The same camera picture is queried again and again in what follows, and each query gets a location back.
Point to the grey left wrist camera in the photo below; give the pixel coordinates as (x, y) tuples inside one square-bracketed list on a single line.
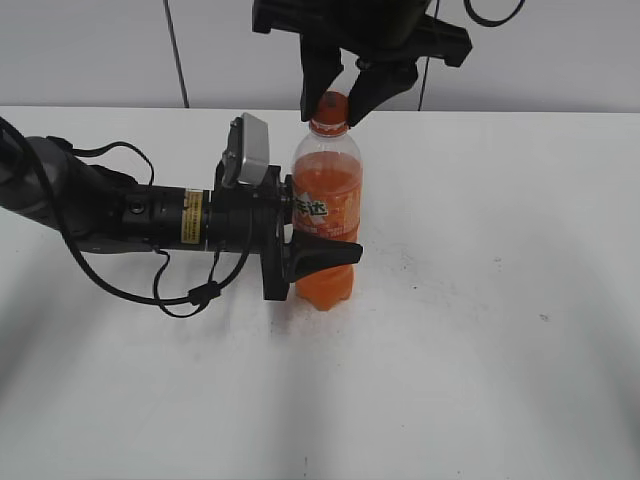
[(246, 157)]

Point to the orange soda plastic bottle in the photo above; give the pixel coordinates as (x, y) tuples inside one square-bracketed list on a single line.
[(327, 175)]

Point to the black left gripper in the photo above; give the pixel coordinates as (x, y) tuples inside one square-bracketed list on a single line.
[(247, 219)]

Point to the orange bottle cap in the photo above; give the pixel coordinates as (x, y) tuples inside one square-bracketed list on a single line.
[(332, 109)]

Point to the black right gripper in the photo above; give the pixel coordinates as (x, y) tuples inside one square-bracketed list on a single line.
[(377, 31)]

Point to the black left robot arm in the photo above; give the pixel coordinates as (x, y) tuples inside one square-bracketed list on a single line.
[(98, 210)]

